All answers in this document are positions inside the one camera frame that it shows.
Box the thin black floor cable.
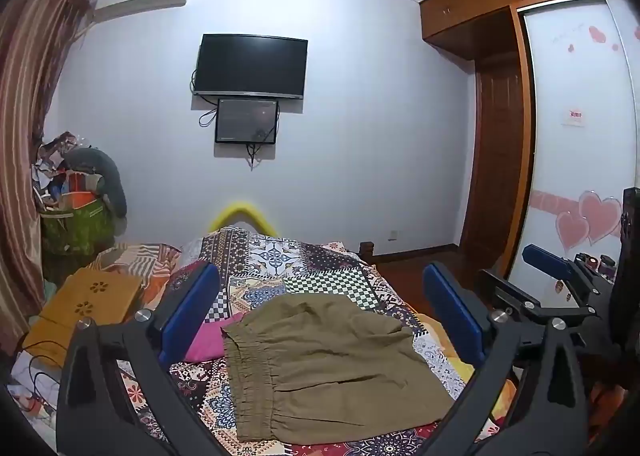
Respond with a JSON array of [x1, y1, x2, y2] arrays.
[[26, 352, 65, 414]]

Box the white heart-sticker sliding door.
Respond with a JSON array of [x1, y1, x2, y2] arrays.
[[507, 0, 640, 287]]

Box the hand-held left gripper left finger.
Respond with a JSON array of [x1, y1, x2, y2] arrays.
[[56, 261, 221, 456]]

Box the wooden lap desk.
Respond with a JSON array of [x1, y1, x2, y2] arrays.
[[22, 266, 143, 368]]

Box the striped brown curtain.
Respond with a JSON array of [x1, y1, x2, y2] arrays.
[[0, 0, 98, 337]]

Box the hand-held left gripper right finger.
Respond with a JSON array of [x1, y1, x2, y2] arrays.
[[417, 262, 588, 456]]

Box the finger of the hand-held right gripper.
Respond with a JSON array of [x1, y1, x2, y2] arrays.
[[475, 269, 607, 323], [522, 243, 615, 296]]

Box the black wall television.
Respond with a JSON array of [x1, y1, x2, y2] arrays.
[[192, 34, 309, 100]]

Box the small black wall monitor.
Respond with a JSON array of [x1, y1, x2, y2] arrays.
[[215, 97, 280, 145]]

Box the grey plush toy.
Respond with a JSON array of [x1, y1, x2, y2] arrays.
[[65, 149, 129, 220]]

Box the striped orange cloth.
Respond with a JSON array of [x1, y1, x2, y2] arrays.
[[92, 242, 182, 289]]

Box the pink folded pants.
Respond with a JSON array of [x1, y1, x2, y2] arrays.
[[181, 311, 247, 364]]

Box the wooden wardrobe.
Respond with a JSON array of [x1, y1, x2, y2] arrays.
[[419, 0, 621, 277]]

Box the patchwork patterned bedspread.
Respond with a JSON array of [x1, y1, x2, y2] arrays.
[[115, 226, 516, 456]]

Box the yellow curved headboard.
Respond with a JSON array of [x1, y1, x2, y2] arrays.
[[209, 202, 275, 238]]

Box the olive green pants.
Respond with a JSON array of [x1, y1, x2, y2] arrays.
[[221, 294, 456, 443]]

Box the pile of clutter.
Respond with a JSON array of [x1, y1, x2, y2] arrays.
[[32, 131, 101, 213]]

